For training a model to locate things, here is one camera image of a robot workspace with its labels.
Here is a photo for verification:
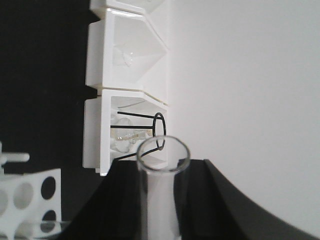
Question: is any white right storage bin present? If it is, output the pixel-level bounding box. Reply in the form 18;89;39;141
82;89;168;176

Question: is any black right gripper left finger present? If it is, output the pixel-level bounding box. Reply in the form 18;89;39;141
53;160;141;240

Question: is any clear glass test tube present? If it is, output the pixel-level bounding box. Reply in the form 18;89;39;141
136;135;191;240

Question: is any white left storage bin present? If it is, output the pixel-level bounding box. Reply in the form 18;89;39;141
89;0;164;19

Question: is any black wire tripod stand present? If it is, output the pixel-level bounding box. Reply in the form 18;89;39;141
110;111;167;161

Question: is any white test tube rack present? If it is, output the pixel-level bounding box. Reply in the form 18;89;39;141
0;151;65;240

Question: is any glassware in right bin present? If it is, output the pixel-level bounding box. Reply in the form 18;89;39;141
110;128;153;153

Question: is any small glass beaker middle bin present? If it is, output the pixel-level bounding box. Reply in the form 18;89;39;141
112;47;139;68

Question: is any white storage bin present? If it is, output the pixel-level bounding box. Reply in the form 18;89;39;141
89;0;164;19
82;89;168;176
85;8;167;91

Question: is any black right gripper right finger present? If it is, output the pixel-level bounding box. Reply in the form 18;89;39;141
181;159;315;240

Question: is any white middle storage bin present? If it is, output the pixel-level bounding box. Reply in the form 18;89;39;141
85;8;167;91

